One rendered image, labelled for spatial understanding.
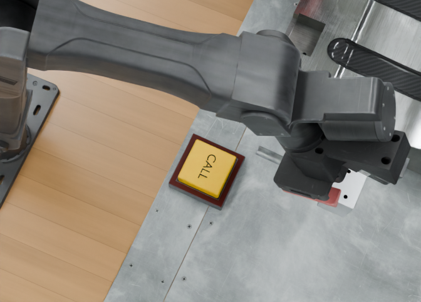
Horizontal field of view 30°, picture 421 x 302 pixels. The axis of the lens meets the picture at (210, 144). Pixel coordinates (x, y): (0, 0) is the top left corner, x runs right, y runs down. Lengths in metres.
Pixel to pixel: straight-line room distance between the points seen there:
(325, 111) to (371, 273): 0.40
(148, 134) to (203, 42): 0.43
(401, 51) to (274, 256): 0.32
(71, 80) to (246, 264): 0.36
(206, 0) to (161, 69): 0.51
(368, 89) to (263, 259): 0.40
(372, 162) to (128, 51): 0.26
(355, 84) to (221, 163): 0.36
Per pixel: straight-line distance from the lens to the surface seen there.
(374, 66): 1.08
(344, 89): 0.74
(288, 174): 0.86
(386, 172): 0.78
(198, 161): 1.05
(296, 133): 0.78
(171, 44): 0.69
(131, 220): 1.08
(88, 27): 0.68
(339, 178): 0.86
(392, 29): 1.10
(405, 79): 1.08
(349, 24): 1.08
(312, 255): 1.08
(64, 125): 1.13
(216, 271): 1.06
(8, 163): 1.12
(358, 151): 0.79
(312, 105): 0.74
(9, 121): 0.93
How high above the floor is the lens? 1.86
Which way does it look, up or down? 74 degrees down
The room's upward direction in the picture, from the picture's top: 3 degrees clockwise
